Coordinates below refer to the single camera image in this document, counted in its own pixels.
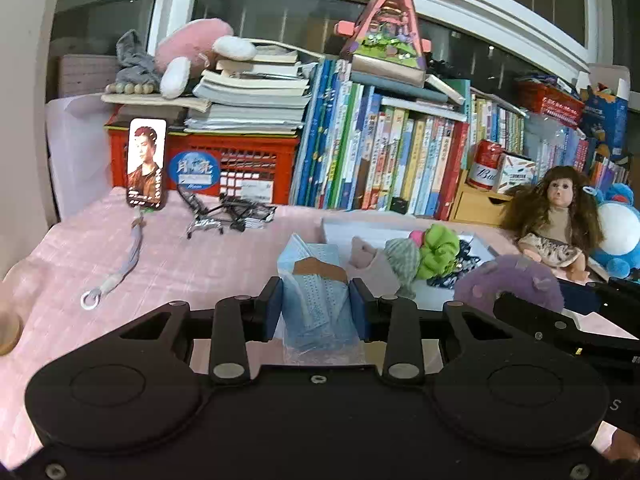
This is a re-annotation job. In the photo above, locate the green checked floral scrunchie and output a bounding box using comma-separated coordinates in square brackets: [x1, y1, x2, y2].
[385, 239, 422, 301]

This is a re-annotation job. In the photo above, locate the row of slim paperback books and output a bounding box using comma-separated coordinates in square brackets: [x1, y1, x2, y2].
[470, 91, 632, 188]

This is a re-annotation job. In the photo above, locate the pink and white plush toy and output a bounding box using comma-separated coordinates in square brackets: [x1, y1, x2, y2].
[154, 18, 257, 100]

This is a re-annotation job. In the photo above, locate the red plastic crate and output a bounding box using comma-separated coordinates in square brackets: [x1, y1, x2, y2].
[105, 122, 301, 206]

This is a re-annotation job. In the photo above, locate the blue face mask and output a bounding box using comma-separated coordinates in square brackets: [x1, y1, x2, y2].
[277, 234, 368, 366]

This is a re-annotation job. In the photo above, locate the white cardboard box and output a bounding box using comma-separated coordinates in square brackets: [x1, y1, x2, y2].
[320, 216, 498, 291]

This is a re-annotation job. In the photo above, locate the blue printed carton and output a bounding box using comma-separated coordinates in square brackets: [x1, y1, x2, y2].
[580, 77, 631, 158]

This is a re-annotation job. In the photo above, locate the round blue sticker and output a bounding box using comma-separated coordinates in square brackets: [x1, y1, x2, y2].
[167, 150, 221, 191]

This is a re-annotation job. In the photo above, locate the miniature metal shopping cart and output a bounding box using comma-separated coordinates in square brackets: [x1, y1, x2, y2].
[186, 212, 227, 239]

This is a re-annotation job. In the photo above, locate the wooden bead string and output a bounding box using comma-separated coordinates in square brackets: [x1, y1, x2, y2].
[114, 82, 155, 97]

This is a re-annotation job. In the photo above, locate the red mesh basket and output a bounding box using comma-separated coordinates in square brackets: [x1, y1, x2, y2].
[516, 79, 586, 128]

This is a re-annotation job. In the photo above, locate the purple plush toy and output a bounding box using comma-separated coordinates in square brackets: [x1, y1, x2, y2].
[452, 254, 566, 317]

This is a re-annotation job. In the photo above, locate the brown-haired doll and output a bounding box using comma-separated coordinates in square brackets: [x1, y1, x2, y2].
[500, 166, 603, 281]

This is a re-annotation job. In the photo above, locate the pink triangular toy house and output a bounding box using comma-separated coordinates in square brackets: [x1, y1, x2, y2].
[334, 0, 432, 87]

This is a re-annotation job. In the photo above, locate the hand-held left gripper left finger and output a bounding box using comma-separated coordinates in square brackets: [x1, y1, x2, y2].
[117, 276, 285, 386]

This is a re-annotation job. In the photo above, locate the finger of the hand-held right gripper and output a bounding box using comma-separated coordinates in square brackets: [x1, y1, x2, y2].
[492, 292, 640, 358]
[560, 277, 640, 313]

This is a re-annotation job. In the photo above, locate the green scrunchie with bell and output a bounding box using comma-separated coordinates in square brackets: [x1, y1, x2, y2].
[416, 225, 461, 281]

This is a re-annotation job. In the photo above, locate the smartphone with lit screen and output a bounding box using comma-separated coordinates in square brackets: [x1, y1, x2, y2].
[125, 117, 168, 209]

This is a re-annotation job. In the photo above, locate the blue and white plush toy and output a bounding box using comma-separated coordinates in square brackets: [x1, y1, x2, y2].
[587, 182, 640, 278]

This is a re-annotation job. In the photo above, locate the red beer can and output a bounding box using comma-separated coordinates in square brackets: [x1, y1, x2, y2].
[467, 140, 503, 191]

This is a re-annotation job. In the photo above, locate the stack of lying books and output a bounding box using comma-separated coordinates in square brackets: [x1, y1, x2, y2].
[182, 40, 321, 135]

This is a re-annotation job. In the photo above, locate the grey grid board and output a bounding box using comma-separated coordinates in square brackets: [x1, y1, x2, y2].
[59, 54, 121, 98]

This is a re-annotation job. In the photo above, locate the small white printed carton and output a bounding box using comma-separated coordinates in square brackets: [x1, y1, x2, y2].
[495, 151, 537, 195]

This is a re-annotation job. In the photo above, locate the grey phone lanyard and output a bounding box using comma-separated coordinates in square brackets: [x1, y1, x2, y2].
[80, 205, 151, 309]

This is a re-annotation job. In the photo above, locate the grey cloth toy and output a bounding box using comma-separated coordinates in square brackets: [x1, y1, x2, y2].
[115, 29, 163, 86]

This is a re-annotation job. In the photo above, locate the black wire-frame object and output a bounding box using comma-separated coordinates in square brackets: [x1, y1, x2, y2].
[176, 187, 277, 233]

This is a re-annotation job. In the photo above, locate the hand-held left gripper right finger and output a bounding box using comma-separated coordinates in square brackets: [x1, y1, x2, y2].
[349, 278, 506, 386]

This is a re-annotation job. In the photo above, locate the row of upright picture books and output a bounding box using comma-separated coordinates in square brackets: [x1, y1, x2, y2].
[290, 57, 471, 221]

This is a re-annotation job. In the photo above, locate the white paper bag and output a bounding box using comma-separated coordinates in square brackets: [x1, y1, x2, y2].
[46, 95, 118, 223]

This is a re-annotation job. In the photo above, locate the wooden desk drawer organizer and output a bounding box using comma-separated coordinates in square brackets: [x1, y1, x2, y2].
[448, 170, 516, 227]

